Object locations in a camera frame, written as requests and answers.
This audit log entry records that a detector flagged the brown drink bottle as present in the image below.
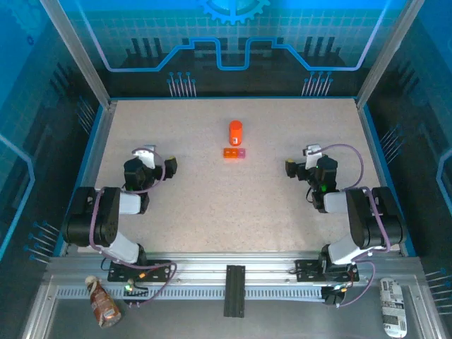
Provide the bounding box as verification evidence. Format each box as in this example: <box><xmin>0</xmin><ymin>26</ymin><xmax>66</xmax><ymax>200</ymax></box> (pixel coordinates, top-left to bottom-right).
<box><xmin>85</xmin><ymin>275</ymin><xmax>122</xmax><ymax>328</ymax></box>

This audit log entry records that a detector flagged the slotted grey cable duct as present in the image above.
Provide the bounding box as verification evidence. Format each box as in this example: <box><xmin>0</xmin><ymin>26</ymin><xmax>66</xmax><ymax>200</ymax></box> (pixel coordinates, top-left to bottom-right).
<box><xmin>56</xmin><ymin>286</ymin><xmax>328</xmax><ymax>301</ymax></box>

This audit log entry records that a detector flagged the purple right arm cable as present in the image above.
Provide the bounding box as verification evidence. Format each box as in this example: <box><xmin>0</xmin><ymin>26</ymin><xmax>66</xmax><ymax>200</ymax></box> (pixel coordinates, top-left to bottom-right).
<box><xmin>316</xmin><ymin>143</ymin><xmax>391</xmax><ymax>308</ymax></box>

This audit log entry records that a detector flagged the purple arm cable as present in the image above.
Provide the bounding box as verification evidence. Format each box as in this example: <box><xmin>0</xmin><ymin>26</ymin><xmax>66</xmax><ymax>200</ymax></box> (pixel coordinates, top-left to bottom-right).
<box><xmin>316</xmin><ymin>143</ymin><xmax>391</xmax><ymax>308</ymax></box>
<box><xmin>90</xmin><ymin>146</ymin><xmax>177</xmax><ymax>309</ymax></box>

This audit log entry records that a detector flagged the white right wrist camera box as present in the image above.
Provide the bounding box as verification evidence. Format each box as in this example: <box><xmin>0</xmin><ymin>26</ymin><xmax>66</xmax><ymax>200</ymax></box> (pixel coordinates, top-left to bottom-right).
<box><xmin>302</xmin><ymin>143</ymin><xmax>324</xmax><ymax>170</ymax></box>

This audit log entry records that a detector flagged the black cable connector block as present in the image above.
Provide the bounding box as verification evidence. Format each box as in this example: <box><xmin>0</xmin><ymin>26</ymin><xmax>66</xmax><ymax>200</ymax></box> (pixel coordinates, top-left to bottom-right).
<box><xmin>321</xmin><ymin>282</ymin><xmax>349</xmax><ymax>307</ymax></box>
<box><xmin>122</xmin><ymin>278</ymin><xmax>150</xmax><ymax>307</ymax></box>

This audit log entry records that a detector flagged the aluminium frame post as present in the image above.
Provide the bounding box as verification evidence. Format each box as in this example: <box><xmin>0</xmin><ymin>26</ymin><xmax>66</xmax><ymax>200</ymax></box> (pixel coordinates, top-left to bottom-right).
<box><xmin>356</xmin><ymin>0</ymin><xmax>427</xmax><ymax>109</ymax></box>
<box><xmin>39</xmin><ymin>0</ymin><xmax>112</xmax><ymax>107</ymax></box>

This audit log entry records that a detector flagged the orange pill bottle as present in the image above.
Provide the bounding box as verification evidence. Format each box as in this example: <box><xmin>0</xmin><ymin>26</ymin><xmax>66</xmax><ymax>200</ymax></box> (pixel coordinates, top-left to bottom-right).
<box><xmin>228</xmin><ymin>120</ymin><xmax>244</xmax><ymax>147</ymax></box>

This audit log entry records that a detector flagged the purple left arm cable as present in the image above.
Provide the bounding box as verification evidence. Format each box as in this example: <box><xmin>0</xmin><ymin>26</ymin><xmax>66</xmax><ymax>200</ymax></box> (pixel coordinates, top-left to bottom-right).
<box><xmin>90</xmin><ymin>146</ymin><xmax>177</xmax><ymax>309</ymax></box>

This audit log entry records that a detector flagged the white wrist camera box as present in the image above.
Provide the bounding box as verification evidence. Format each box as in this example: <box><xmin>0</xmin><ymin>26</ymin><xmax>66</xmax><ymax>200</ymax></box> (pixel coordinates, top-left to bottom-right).
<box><xmin>302</xmin><ymin>143</ymin><xmax>324</xmax><ymax>170</ymax></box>
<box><xmin>136</xmin><ymin>143</ymin><xmax>157</xmax><ymax>170</ymax></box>

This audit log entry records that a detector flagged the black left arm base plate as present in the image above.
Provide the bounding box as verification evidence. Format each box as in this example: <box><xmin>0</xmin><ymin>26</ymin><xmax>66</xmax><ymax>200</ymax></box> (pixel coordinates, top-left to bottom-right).
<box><xmin>107</xmin><ymin>259</ymin><xmax>173</xmax><ymax>283</ymax></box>

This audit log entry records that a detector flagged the black extrusion bracket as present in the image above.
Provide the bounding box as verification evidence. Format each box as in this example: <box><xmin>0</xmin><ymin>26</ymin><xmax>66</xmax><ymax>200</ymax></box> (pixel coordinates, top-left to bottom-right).
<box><xmin>223</xmin><ymin>264</ymin><xmax>246</xmax><ymax>318</ymax></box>

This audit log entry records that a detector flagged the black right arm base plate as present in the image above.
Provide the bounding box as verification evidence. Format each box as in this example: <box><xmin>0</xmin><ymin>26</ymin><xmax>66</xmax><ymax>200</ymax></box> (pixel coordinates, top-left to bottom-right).
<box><xmin>295</xmin><ymin>258</ymin><xmax>360</xmax><ymax>283</ymax></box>

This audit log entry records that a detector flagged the aluminium cross rail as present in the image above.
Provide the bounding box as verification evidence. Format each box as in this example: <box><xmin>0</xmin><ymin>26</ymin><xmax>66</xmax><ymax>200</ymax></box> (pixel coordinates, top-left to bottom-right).
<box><xmin>44</xmin><ymin>250</ymin><xmax>423</xmax><ymax>283</ymax></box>

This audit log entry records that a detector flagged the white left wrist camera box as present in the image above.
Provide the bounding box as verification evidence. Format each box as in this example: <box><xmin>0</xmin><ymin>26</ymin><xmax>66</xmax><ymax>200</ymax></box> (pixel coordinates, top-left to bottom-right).
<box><xmin>136</xmin><ymin>143</ymin><xmax>157</xmax><ymax>170</ymax></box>

